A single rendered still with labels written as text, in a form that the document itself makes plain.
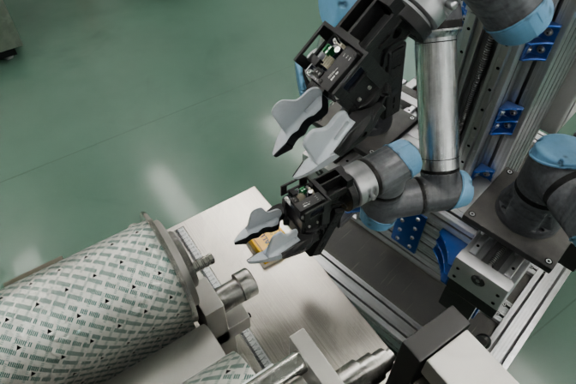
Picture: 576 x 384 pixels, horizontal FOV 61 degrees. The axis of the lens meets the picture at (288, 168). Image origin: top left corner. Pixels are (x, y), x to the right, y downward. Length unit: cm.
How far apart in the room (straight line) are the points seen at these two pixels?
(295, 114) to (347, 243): 136
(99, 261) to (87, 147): 215
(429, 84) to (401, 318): 100
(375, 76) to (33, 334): 42
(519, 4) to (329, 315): 63
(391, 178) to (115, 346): 52
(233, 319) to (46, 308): 25
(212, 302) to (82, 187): 192
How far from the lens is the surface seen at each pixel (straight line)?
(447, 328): 38
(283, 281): 100
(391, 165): 88
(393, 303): 177
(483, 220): 127
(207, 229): 108
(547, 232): 128
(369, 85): 53
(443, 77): 95
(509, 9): 61
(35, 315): 57
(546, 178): 116
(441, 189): 99
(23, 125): 298
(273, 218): 83
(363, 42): 53
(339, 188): 83
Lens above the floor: 177
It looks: 47 degrees down
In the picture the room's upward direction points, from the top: straight up
